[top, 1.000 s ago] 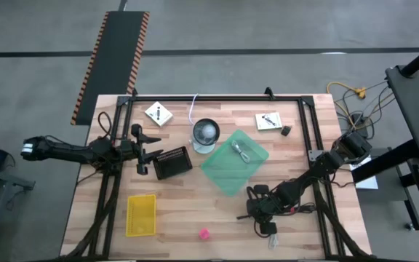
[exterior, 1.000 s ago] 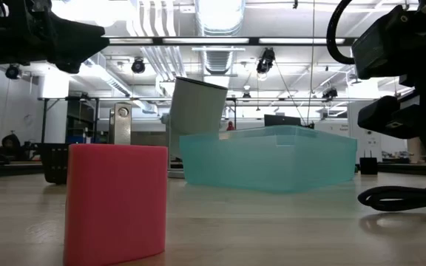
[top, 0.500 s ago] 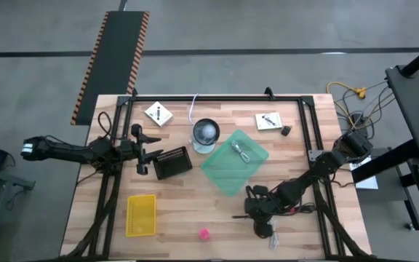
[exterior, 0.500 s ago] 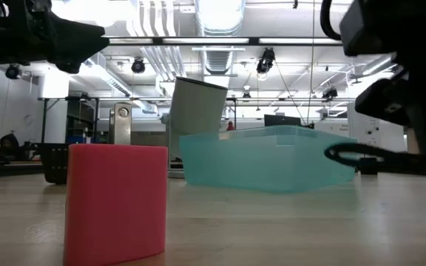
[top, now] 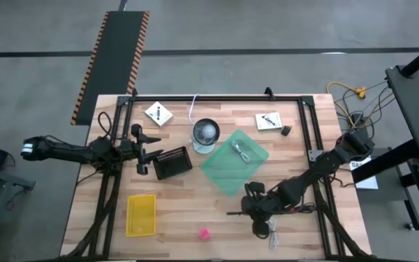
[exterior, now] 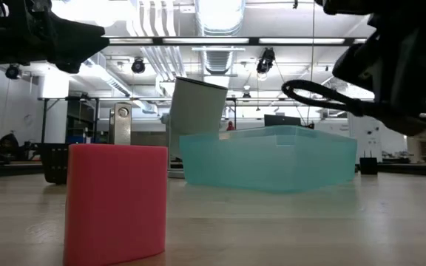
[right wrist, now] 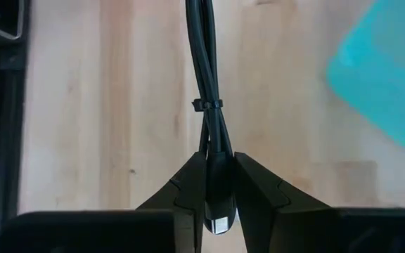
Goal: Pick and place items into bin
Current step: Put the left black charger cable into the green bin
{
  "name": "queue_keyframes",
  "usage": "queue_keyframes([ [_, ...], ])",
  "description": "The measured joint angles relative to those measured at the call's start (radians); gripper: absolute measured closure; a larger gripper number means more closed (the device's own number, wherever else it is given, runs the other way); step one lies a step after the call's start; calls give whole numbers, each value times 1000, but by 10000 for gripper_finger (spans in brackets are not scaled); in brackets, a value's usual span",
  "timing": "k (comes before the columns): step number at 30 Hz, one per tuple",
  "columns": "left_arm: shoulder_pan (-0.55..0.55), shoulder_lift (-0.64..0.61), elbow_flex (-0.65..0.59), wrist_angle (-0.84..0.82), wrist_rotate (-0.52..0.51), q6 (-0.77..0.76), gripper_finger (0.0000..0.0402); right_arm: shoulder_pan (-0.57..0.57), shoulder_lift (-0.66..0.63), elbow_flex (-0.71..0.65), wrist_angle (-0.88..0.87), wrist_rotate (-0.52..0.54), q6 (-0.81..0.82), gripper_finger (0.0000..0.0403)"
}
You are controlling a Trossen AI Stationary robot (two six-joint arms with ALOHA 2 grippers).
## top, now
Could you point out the right arm's black gripper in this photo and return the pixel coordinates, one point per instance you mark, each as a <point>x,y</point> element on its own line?
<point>257,205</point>

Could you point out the left arm's black gripper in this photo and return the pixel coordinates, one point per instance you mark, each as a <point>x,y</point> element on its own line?
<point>138,149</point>

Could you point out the small black power adapter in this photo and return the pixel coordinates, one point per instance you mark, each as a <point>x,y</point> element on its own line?
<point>286,130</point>

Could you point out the white printed card box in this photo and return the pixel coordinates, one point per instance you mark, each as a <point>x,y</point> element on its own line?
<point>268,121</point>
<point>158,114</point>

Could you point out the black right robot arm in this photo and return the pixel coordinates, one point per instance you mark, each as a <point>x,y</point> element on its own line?
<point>326,160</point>

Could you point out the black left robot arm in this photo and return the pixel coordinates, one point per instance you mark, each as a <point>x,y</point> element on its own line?
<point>67,153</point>

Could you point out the translucent teal plastic bin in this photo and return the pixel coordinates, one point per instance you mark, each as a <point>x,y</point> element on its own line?
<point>224,171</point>

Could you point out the black mesh plastic basket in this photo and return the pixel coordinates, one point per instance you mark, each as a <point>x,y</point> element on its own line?
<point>173,163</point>

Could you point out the yellow mesh plastic basket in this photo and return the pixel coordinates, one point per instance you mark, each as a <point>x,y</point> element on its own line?
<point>140,214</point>

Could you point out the black hazard-striped floor mat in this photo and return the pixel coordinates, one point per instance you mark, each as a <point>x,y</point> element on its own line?
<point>115,65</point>

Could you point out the grey metal mounting plate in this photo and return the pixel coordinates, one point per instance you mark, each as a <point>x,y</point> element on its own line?
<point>314,155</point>

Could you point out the white paper sheet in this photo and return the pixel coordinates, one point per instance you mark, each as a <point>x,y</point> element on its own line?
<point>367,182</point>

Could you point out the black desk support beam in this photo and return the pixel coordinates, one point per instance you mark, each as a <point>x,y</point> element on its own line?
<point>384,163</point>

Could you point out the black side desk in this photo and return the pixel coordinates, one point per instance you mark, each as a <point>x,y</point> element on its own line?
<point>417,109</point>

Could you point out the black aluminium table frame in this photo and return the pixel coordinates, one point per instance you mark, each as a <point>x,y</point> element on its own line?
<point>213,98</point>

